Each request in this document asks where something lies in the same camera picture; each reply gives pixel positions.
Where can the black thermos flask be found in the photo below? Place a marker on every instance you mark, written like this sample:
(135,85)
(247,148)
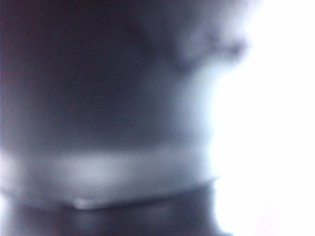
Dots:
(86,98)

